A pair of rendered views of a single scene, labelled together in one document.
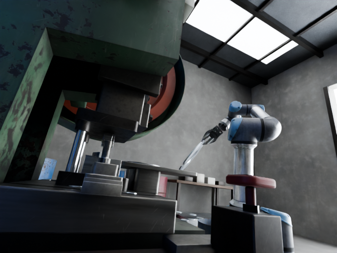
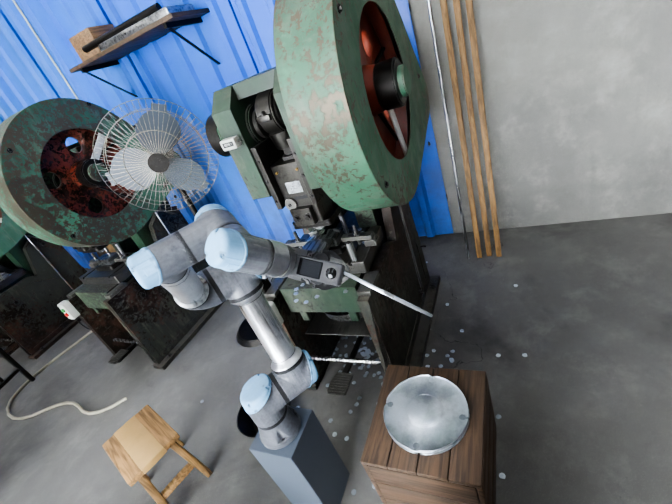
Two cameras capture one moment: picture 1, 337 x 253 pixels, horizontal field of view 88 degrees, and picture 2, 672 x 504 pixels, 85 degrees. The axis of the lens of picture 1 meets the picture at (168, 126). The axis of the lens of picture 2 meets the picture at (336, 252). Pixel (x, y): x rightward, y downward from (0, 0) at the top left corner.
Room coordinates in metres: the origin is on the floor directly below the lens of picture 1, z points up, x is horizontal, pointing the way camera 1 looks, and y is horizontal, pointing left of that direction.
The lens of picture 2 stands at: (1.81, -0.70, 1.53)
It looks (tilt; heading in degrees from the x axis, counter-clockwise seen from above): 29 degrees down; 145
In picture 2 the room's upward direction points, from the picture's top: 22 degrees counter-clockwise
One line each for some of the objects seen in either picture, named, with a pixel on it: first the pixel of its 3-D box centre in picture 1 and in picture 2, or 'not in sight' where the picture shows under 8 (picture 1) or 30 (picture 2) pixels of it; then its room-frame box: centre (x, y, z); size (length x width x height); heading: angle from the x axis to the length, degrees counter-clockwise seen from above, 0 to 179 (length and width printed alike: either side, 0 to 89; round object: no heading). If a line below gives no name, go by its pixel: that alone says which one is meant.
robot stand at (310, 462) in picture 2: not in sight; (304, 462); (0.85, -0.52, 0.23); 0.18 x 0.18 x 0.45; 23
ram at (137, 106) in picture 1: (129, 87); (300, 188); (0.54, 0.15, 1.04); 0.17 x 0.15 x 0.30; 113
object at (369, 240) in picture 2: not in sight; (358, 234); (0.68, 0.25, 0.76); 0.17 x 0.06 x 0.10; 23
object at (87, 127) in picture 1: (105, 132); (318, 218); (0.52, 0.19, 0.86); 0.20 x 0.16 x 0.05; 23
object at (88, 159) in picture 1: (100, 167); (325, 237); (0.53, 0.18, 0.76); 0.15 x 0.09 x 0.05; 23
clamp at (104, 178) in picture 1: (103, 164); (296, 240); (0.37, 0.12, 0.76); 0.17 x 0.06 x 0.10; 23
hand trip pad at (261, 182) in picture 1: (250, 200); not in sight; (0.31, -0.15, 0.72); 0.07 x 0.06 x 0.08; 113
